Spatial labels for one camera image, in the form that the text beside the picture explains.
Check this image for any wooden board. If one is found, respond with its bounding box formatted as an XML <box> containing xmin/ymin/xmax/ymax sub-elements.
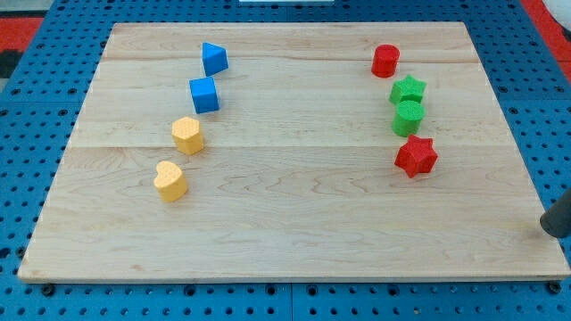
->
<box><xmin>18</xmin><ymin>22</ymin><xmax>570</xmax><ymax>284</ymax></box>

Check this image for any blue cube block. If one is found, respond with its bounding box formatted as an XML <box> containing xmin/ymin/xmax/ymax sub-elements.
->
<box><xmin>189</xmin><ymin>77</ymin><xmax>219</xmax><ymax>114</ymax></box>

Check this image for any yellow hexagon block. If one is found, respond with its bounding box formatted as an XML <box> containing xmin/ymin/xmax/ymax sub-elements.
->
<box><xmin>171</xmin><ymin>117</ymin><xmax>204</xmax><ymax>155</ymax></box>

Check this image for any yellow heart block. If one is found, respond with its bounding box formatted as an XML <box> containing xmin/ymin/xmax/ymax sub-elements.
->
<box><xmin>153</xmin><ymin>160</ymin><xmax>188</xmax><ymax>202</ymax></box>

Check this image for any blue triangle block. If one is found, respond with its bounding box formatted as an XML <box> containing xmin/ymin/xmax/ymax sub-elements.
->
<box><xmin>202</xmin><ymin>42</ymin><xmax>228</xmax><ymax>76</ymax></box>

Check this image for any green cylinder block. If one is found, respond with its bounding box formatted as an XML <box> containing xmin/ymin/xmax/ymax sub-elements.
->
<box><xmin>392</xmin><ymin>101</ymin><xmax>426</xmax><ymax>137</ymax></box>

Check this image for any red star block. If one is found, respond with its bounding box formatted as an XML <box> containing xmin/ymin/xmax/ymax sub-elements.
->
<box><xmin>394</xmin><ymin>134</ymin><xmax>438</xmax><ymax>178</ymax></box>

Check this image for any red cylinder block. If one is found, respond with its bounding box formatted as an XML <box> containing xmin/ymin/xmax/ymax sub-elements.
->
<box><xmin>371</xmin><ymin>44</ymin><xmax>400</xmax><ymax>78</ymax></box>

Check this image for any green star block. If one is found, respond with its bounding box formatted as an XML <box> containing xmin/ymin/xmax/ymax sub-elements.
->
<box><xmin>389</xmin><ymin>75</ymin><xmax>426</xmax><ymax>104</ymax></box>

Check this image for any white object top right corner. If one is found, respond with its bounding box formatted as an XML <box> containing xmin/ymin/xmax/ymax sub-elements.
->
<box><xmin>542</xmin><ymin>0</ymin><xmax>571</xmax><ymax>30</ymax></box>

